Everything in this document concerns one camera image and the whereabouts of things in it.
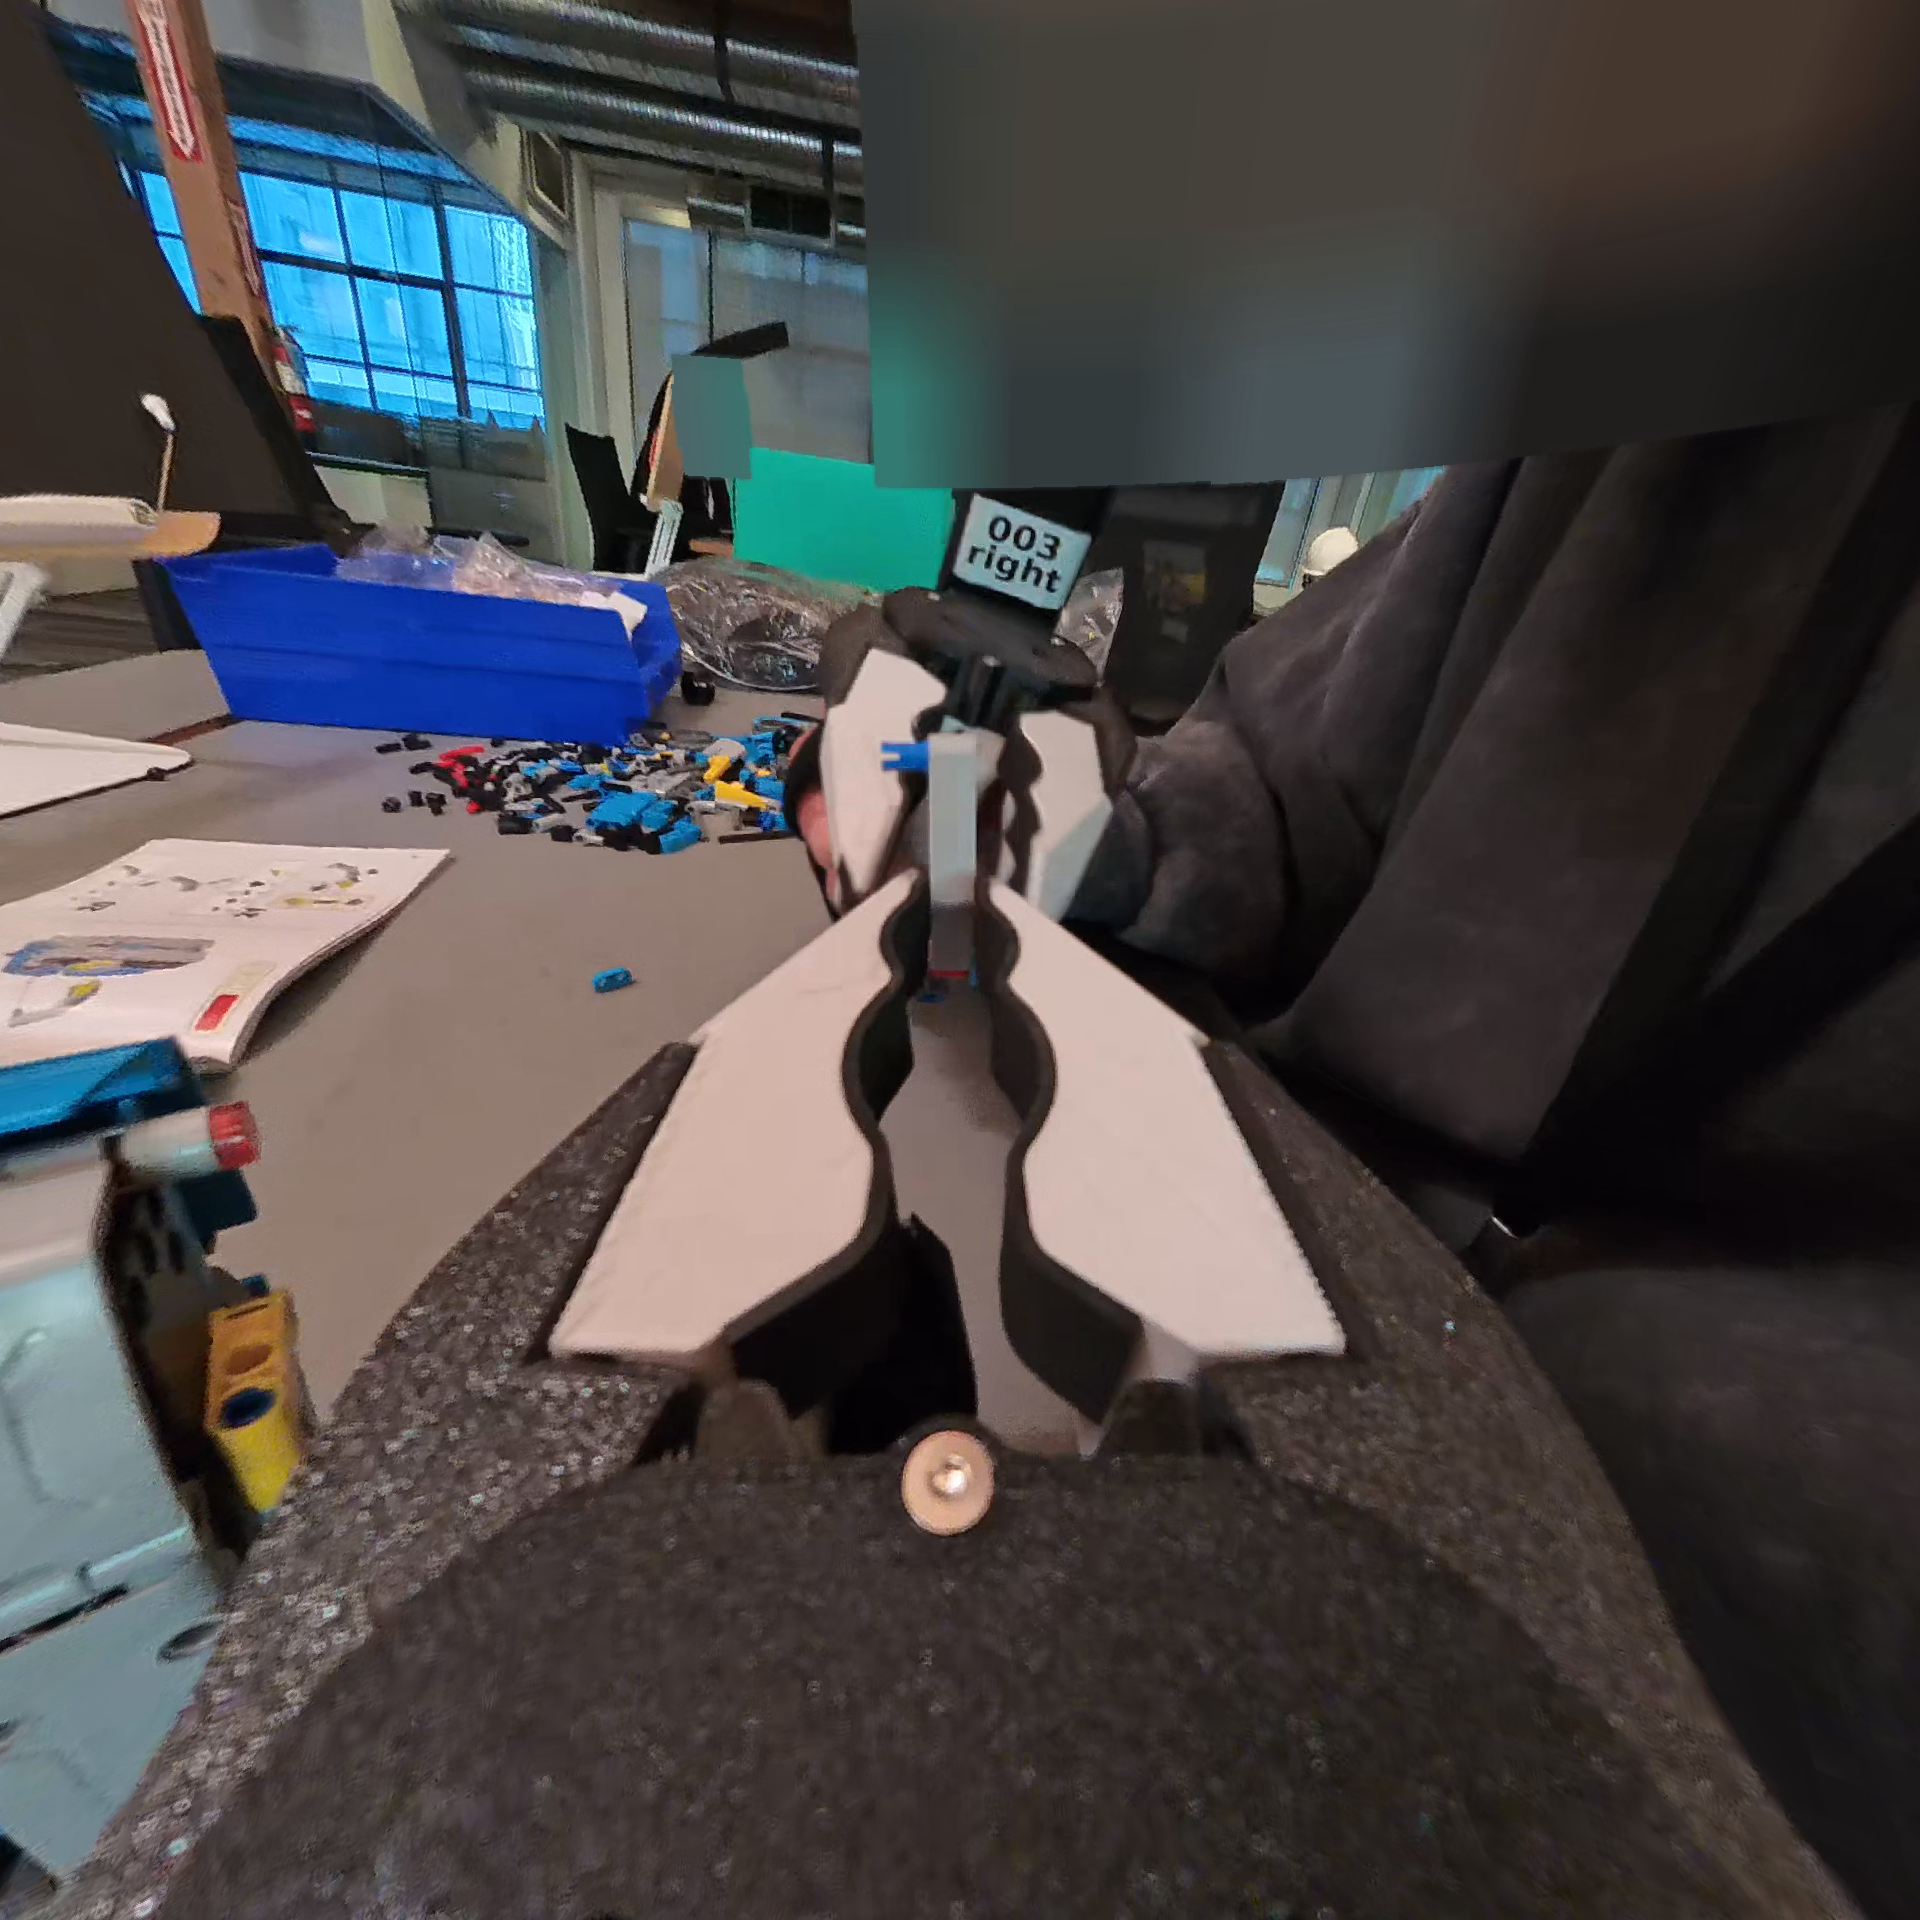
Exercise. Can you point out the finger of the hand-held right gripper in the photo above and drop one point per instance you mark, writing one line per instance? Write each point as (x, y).
(1073, 795)
(868, 764)

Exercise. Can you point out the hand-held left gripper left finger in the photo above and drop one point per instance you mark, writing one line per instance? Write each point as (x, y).
(721, 1200)

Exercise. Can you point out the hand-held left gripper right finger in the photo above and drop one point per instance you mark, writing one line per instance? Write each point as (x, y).
(1171, 1200)

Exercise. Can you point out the grey angled beam assembly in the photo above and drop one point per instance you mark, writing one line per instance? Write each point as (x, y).
(953, 826)

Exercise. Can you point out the grey desk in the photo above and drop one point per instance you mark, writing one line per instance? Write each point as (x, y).
(450, 1020)

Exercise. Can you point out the white desk stand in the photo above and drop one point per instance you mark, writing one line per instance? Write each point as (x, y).
(76, 523)

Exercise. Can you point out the person's right hand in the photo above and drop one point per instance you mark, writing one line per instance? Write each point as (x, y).
(812, 826)

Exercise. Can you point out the black mesh office chair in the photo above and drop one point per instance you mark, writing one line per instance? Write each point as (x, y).
(1200, 600)

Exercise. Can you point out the clear plastic bag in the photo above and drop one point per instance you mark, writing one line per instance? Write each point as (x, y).
(750, 622)
(481, 563)

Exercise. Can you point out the teal upright panel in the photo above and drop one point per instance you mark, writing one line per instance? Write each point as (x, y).
(825, 523)

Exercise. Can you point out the pile of loose brick pieces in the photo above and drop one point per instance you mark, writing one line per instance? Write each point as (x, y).
(630, 795)

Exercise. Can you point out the black curved bar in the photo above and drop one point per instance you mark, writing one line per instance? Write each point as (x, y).
(744, 340)

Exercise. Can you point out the blue storage bin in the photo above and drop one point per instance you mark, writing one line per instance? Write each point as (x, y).
(420, 661)

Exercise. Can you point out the white instruction booklet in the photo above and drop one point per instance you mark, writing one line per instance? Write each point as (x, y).
(194, 915)

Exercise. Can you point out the large paned window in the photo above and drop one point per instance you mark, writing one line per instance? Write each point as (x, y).
(375, 299)

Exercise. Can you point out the blue toy brick robot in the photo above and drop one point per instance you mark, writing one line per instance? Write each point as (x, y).
(76, 1424)

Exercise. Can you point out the red fire extinguisher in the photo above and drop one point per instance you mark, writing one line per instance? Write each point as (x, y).
(296, 381)

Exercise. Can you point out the black partition board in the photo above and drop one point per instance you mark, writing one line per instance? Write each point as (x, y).
(89, 299)

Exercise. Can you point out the silver ventilation duct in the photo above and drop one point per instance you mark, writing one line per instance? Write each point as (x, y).
(646, 76)

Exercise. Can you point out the wooden support post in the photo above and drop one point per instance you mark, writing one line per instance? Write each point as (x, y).
(201, 164)

